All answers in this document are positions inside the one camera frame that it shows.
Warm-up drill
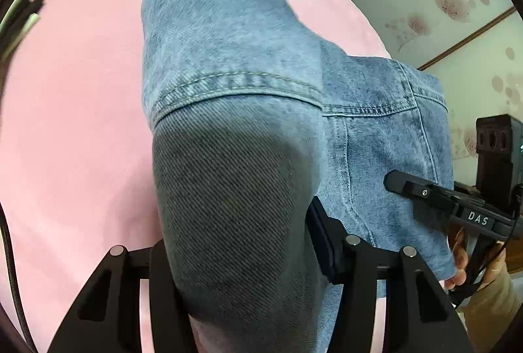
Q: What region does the blue denim jacket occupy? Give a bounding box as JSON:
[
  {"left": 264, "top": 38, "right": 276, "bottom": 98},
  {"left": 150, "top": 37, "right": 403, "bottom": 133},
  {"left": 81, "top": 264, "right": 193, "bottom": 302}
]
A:
[{"left": 140, "top": 0, "right": 457, "bottom": 353}]

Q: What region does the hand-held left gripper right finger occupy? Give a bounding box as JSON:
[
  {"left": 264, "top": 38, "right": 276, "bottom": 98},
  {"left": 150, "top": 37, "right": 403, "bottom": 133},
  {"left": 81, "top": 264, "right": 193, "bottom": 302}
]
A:
[{"left": 306, "top": 195, "right": 475, "bottom": 353}]

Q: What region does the green and black garment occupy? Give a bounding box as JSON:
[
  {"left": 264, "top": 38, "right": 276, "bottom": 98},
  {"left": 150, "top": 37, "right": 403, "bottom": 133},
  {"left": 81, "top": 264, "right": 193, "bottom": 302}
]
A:
[{"left": 0, "top": 0, "right": 46, "bottom": 65}]

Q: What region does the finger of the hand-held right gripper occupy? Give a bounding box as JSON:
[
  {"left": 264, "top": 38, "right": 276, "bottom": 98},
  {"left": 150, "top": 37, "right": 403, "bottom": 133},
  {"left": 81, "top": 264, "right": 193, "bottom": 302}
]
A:
[{"left": 384, "top": 170, "right": 459, "bottom": 211}]

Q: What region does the person's right hand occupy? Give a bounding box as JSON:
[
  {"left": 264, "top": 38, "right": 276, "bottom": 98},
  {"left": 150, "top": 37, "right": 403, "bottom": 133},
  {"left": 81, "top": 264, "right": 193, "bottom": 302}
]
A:
[{"left": 443, "top": 229, "right": 508, "bottom": 292}]

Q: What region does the person's right forearm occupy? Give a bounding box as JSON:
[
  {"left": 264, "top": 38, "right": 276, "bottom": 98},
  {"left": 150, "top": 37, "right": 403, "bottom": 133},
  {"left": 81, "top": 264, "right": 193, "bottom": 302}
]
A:
[{"left": 458, "top": 255, "right": 523, "bottom": 353}]

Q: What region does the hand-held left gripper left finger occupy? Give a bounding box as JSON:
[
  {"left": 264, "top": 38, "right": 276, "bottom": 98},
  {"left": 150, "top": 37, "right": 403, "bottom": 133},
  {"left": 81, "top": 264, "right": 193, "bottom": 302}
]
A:
[{"left": 46, "top": 244, "right": 194, "bottom": 353}]

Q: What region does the black cable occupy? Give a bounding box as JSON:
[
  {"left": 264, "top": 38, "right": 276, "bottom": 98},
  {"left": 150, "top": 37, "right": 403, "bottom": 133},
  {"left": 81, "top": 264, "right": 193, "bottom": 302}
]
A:
[{"left": 0, "top": 204, "right": 38, "bottom": 353}]

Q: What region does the floral wardrobe door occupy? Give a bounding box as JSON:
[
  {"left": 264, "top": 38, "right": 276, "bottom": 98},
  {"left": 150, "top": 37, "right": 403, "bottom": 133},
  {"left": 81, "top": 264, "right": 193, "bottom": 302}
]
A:
[{"left": 282, "top": 0, "right": 523, "bottom": 190}]

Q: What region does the pink cloth table cover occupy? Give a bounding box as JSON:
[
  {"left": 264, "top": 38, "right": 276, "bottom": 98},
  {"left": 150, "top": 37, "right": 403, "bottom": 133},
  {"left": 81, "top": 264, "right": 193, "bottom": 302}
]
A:
[{"left": 0, "top": 0, "right": 394, "bottom": 353}]

